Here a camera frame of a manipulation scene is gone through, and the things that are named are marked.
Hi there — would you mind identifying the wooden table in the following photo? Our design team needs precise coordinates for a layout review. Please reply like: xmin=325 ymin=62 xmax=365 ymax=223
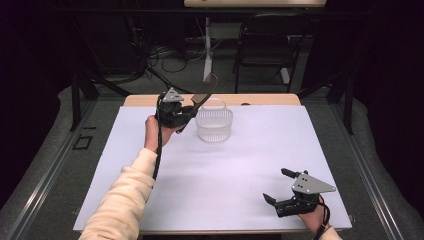
xmin=79 ymin=93 xmax=353 ymax=236

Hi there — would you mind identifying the aluminium floor rail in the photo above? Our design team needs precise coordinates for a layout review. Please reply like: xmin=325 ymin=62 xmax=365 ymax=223
xmin=328 ymin=99 xmax=406 ymax=240
xmin=6 ymin=99 xmax=98 ymax=240

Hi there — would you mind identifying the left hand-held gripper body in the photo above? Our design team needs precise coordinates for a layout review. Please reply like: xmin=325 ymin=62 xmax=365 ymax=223
xmin=154 ymin=86 xmax=188 ymax=129

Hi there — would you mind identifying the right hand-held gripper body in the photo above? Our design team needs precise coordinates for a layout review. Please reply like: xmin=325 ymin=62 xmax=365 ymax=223
xmin=275 ymin=170 xmax=337 ymax=219

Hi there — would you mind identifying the black kitchen knife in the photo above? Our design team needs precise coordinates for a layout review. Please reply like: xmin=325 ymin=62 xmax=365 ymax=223
xmin=175 ymin=72 xmax=220 ymax=135

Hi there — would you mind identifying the person's right hand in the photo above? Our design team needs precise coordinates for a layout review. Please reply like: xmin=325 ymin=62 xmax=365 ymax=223
xmin=297 ymin=199 xmax=330 ymax=235

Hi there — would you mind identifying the person's left hand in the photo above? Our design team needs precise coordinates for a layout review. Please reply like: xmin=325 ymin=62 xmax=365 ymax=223
xmin=143 ymin=114 xmax=177 ymax=154

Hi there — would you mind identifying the black folding chair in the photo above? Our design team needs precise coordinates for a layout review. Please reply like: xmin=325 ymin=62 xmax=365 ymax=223
xmin=232 ymin=13 xmax=313 ymax=94

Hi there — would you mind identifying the bundle of floor cables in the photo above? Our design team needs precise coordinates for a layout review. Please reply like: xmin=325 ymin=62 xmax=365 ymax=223
xmin=131 ymin=16 xmax=221 ymax=94

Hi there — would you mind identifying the clear plastic basket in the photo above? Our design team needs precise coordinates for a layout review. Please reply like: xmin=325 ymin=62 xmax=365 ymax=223
xmin=194 ymin=97 xmax=234 ymax=144

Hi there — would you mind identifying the white table mat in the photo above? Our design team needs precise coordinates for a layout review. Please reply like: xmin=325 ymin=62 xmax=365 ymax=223
xmin=72 ymin=105 xmax=353 ymax=233

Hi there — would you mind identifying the left hand-held gripper black cable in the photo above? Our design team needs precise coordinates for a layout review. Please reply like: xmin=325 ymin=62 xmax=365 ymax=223
xmin=151 ymin=98 xmax=165 ymax=182

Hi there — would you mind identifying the right hand-held gripper black cable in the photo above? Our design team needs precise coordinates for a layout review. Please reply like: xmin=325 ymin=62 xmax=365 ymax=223
xmin=311 ymin=195 xmax=332 ymax=240

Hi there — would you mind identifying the white-legged wooden desk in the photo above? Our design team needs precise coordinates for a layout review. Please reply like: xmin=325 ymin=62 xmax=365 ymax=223
xmin=183 ymin=0 xmax=328 ymax=85

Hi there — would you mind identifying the hand-held gripper black cable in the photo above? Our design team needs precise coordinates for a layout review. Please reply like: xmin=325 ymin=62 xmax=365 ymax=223
xmin=151 ymin=98 xmax=165 ymax=182
xmin=311 ymin=195 xmax=332 ymax=240

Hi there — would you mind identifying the black metal stand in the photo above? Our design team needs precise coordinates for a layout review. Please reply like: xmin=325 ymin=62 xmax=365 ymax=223
xmin=69 ymin=66 xmax=133 ymax=132
xmin=295 ymin=68 xmax=355 ymax=136

